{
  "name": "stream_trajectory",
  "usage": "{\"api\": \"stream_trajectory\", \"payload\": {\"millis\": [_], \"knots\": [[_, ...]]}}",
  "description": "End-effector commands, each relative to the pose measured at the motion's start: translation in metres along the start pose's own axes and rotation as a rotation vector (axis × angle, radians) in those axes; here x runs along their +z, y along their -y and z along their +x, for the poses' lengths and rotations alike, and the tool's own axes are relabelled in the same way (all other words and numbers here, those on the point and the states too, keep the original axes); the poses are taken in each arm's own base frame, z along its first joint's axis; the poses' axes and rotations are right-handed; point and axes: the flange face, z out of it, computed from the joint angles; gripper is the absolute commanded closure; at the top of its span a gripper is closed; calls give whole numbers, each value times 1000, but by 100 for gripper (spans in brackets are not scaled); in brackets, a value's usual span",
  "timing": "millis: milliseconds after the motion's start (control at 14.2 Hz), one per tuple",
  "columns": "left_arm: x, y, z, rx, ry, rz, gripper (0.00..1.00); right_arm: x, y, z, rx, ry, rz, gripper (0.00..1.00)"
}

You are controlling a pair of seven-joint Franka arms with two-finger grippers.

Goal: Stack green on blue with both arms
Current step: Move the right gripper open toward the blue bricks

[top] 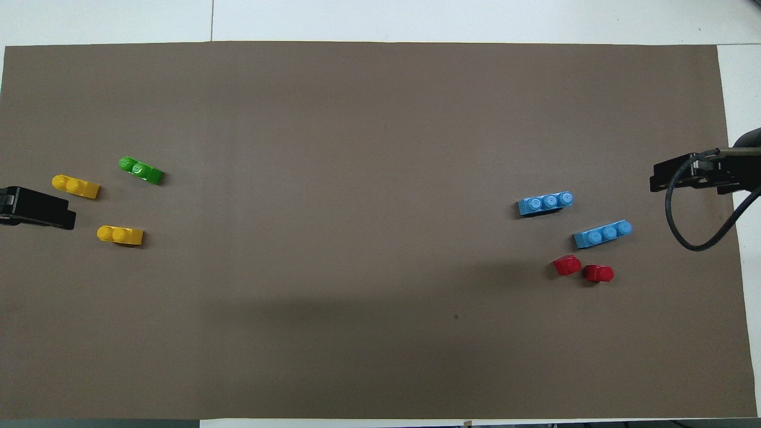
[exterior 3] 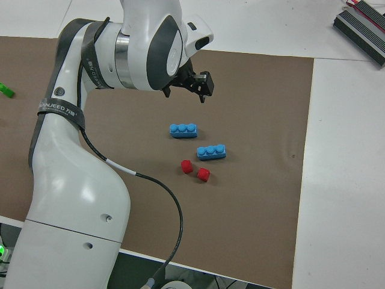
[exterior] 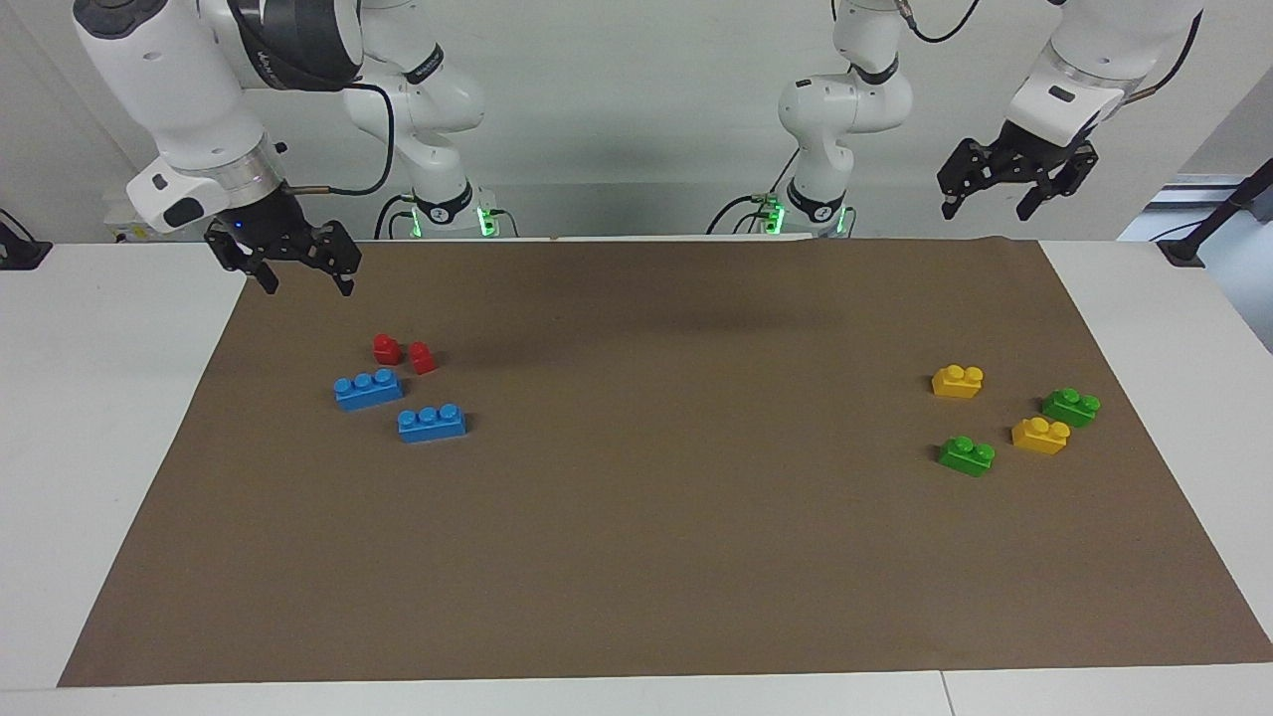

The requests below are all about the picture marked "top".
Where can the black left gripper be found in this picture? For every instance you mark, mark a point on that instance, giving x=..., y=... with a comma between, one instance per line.
x=5, y=208

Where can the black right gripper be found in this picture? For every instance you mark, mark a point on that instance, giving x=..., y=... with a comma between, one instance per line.
x=722, y=172

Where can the green two-stud toy block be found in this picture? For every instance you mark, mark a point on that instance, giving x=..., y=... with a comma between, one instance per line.
x=141, y=170

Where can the blue three-stud toy block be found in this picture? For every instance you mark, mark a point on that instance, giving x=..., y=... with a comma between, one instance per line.
x=601, y=233
x=545, y=203

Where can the yellow two-stud toy block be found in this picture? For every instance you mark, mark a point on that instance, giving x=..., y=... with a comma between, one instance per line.
x=120, y=235
x=75, y=186

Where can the red single-stud toy block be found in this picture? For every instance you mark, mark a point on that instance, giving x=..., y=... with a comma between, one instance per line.
x=598, y=273
x=567, y=265

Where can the brown paper table mat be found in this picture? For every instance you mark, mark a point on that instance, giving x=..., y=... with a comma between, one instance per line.
x=380, y=238

